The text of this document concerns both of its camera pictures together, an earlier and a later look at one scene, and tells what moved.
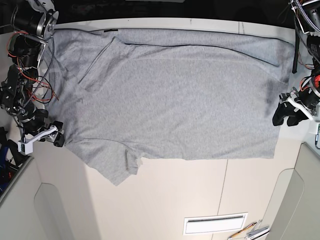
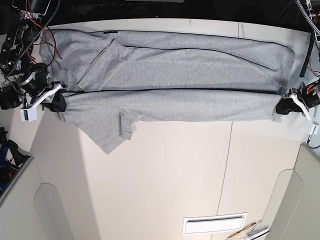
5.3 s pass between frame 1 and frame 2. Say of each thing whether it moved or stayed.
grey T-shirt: moved
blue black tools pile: stayed
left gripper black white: moved
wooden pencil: stayed
